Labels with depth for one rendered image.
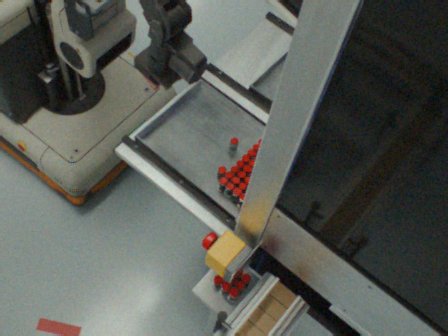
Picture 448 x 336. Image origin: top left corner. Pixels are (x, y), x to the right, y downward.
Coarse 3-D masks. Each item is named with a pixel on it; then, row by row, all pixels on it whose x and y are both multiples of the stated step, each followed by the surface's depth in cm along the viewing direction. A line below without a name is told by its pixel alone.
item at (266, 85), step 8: (280, 56) 159; (272, 64) 158; (280, 64) 162; (264, 72) 156; (272, 72) 161; (280, 72) 161; (256, 80) 155; (264, 80) 159; (272, 80) 159; (256, 88) 153; (264, 88) 157; (272, 88) 158; (264, 96) 152; (272, 96) 156
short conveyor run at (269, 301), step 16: (256, 288) 123; (272, 288) 124; (240, 304) 121; (256, 304) 117; (272, 304) 122; (288, 304) 122; (304, 304) 123; (224, 320) 113; (240, 320) 116; (256, 320) 120; (272, 320) 120; (288, 320) 120
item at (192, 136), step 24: (192, 96) 154; (216, 96) 153; (168, 120) 149; (192, 120) 150; (216, 120) 150; (240, 120) 151; (144, 144) 141; (168, 144) 145; (192, 144) 146; (216, 144) 147; (240, 144) 147; (192, 168) 142; (216, 168) 143; (216, 192) 140
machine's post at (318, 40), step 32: (320, 0) 62; (352, 0) 59; (320, 32) 65; (288, 64) 73; (320, 64) 69; (288, 96) 77; (320, 96) 74; (288, 128) 83; (256, 160) 95; (288, 160) 88; (256, 192) 103; (256, 224) 113; (256, 256) 131
